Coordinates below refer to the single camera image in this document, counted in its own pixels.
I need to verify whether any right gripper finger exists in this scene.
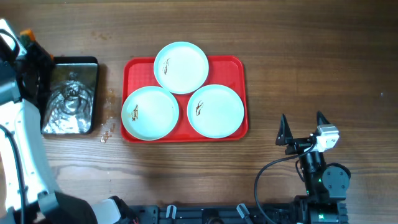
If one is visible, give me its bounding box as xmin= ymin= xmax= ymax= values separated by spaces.
xmin=317 ymin=111 xmax=330 ymax=126
xmin=275 ymin=114 xmax=293 ymax=146

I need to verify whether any white plate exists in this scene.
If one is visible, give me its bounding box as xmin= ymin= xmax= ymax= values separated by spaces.
xmin=121 ymin=86 xmax=180 ymax=141
xmin=187 ymin=84 xmax=245 ymax=139
xmin=153 ymin=42 xmax=209 ymax=95

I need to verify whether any green orange sponge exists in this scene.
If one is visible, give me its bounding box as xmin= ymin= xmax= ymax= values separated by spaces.
xmin=19 ymin=29 xmax=35 ymax=42

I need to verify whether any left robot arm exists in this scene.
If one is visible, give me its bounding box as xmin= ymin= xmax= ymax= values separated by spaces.
xmin=1 ymin=19 xmax=140 ymax=223

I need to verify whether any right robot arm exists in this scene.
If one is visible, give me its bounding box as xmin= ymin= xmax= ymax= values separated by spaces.
xmin=275 ymin=112 xmax=351 ymax=224

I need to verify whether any black metal water basin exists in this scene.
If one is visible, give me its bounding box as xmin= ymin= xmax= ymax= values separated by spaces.
xmin=41 ymin=56 xmax=100 ymax=135

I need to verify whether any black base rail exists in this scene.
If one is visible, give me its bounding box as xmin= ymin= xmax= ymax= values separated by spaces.
xmin=129 ymin=203 xmax=349 ymax=224

